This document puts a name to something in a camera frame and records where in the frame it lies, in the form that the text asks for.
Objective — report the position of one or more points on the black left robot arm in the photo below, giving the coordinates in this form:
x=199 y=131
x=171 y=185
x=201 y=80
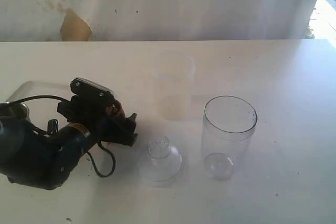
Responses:
x=45 y=159

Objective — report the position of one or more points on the frosted plastic beaker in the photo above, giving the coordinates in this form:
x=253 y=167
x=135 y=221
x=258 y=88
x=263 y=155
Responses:
x=173 y=75

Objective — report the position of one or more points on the steel metal cup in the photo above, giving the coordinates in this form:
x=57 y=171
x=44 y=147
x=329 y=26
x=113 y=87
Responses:
x=20 y=111

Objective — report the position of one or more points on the clear plastic jar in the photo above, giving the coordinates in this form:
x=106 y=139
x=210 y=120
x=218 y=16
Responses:
x=229 y=123

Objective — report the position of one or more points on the white rectangular tray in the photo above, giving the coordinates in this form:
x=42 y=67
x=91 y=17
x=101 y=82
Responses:
x=32 y=88

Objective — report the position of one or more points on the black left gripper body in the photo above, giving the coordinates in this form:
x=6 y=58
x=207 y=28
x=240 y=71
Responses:
x=91 y=114

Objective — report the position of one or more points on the brown wooden cup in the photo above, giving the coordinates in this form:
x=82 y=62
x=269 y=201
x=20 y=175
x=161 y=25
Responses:
x=115 y=110

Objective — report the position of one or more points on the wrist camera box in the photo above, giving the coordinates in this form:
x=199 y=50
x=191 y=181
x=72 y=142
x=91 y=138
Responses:
x=90 y=90

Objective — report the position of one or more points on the clear dome jar lid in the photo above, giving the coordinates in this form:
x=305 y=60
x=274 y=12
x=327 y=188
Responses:
x=160 y=162

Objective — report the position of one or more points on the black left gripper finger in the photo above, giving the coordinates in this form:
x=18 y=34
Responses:
x=131 y=121
x=128 y=139

